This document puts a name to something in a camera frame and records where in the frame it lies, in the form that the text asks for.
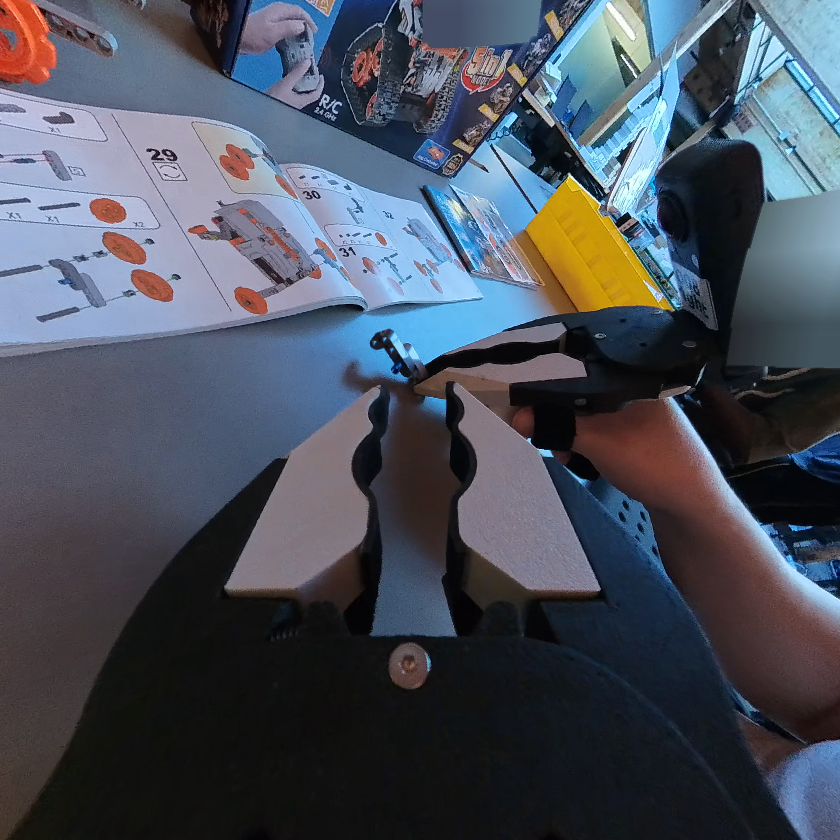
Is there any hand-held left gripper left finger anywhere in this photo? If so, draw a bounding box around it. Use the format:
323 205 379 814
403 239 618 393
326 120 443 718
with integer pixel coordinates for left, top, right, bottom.
226 388 391 631

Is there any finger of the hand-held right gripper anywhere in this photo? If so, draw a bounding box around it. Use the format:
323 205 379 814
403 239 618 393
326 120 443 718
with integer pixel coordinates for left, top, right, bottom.
411 361 580 404
423 321 593 374

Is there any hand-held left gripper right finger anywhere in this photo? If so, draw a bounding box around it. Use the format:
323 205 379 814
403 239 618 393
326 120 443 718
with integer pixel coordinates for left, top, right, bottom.
445 384 602 631

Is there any dark connector pin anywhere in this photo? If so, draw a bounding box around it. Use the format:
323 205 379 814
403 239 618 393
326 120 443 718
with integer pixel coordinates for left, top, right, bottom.
371 327 422 383

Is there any yellow plastic bin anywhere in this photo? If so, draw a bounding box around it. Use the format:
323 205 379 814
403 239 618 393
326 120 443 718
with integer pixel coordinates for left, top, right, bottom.
519 175 673 316

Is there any person's right forearm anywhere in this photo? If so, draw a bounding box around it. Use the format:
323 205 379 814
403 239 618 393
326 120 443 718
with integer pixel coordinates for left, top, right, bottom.
657 427 840 746

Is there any grey desk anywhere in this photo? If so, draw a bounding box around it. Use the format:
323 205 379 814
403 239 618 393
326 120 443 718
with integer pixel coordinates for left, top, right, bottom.
0 0 585 840

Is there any person's right hand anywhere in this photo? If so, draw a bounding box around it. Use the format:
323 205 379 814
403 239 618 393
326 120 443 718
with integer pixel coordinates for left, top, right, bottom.
510 392 725 515

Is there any small colourful booklet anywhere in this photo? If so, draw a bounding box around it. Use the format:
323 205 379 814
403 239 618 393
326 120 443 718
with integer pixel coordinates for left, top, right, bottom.
423 184 544 288

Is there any blue toy robot box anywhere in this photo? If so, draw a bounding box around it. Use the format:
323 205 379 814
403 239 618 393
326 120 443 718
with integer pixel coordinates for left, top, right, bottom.
217 0 594 178

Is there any open white instruction booklet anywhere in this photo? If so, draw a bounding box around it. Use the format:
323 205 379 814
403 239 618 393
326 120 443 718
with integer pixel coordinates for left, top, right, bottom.
0 90 483 358

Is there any grey orange robot model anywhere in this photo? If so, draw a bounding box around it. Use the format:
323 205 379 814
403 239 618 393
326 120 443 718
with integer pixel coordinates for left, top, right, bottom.
0 0 119 84

